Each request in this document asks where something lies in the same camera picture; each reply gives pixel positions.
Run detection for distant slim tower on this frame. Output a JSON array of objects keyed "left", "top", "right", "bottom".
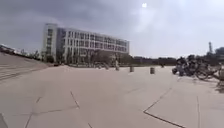
[{"left": 208, "top": 41, "right": 213, "bottom": 54}]

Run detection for white multi-storey building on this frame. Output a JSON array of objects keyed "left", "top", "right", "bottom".
[{"left": 41, "top": 22, "right": 131, "bottom": 66}]

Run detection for pale concrete paved plaza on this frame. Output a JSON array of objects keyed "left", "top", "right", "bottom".
[{"left": 0, "top": 64, "right": 224, "bottom": 128}]

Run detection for row of parked bicycles and scooters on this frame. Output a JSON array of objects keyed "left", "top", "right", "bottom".
[{"left": 171, "top": 54, "right": 224, "bottom": 83}]

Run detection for row of distant trees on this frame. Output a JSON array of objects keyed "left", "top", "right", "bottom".
[{"left": 129, "top": 46, "right": 224, "bottom": 67}]

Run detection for wide grey stone steps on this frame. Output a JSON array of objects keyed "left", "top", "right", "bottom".
[{"left": 0, "top": 51, "right": 52, "bottom": 83}]

